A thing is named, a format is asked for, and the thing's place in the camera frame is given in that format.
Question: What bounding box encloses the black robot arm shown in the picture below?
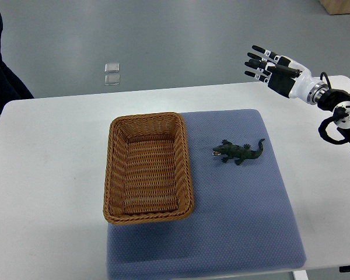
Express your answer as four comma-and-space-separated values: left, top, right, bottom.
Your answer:
317, 89, 350, 145

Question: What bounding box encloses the brown wicker basket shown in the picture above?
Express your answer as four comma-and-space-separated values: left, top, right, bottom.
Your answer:
103, 112, 194, 225

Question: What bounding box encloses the wooden box corner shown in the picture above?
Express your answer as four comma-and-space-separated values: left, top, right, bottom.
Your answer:
319, 0, 350, 15

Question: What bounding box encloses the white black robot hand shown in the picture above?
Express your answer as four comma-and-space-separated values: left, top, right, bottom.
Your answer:
244, 45, 330, 105

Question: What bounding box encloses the blue textured mat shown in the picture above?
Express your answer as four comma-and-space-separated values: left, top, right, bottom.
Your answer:
107, 109, 306, 279

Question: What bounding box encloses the lower metal floor plate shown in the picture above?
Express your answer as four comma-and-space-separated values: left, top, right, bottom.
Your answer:
104, 73, 120, 86

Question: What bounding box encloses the metal floor plate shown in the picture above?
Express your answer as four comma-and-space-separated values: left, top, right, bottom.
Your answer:
104, 73, 120, 86
104, 62, 120, 73

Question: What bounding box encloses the dark green toy crocodile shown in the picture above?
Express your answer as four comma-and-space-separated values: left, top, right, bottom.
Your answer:
212, 138, 265, 166

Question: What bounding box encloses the upper metal floor plate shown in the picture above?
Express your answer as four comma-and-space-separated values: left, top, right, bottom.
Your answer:
104, 62, 120, 73

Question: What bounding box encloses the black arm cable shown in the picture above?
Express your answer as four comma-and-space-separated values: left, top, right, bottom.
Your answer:
319, 72, 333, 88

